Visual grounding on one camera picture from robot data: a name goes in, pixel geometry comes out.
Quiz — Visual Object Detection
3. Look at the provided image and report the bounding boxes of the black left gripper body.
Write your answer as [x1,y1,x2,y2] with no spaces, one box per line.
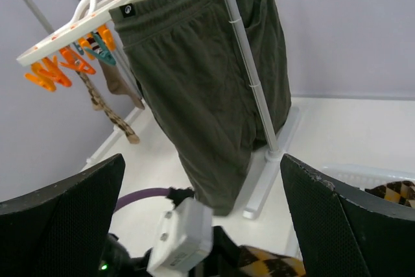
[99,226,241,276]

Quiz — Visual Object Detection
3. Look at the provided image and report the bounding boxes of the large yellow brown argyle sock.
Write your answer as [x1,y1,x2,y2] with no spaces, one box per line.
[365,180,414,208]

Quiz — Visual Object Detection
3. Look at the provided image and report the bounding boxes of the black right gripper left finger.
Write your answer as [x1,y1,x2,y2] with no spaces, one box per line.
[1,154,125,276]

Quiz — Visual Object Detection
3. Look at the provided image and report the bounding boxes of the white oval clip hanger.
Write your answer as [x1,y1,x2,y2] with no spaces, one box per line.
[17,0,138,92]

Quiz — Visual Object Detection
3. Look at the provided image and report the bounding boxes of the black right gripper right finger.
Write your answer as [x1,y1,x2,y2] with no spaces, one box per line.
[280,154,414,276]

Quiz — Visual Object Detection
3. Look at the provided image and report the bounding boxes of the olive green hanging garment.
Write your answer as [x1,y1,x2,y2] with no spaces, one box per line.
[108,0,292,217]

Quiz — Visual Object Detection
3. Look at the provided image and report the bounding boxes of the white plastic basket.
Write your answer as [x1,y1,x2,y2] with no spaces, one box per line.
[319,163,414,190]

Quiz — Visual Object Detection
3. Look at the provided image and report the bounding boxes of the tan brown argyle sock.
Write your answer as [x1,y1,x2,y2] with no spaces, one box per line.
[77,72,140,144]

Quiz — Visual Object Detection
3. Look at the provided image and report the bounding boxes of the metal clothes rack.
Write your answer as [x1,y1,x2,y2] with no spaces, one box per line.
[17,0,299,217]

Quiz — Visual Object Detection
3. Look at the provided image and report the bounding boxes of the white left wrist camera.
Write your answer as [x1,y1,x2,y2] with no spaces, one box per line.
[147,198,213,276]

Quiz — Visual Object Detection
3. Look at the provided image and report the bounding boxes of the plain brown sock centre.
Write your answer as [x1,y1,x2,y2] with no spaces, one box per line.
[99,60,145,110]

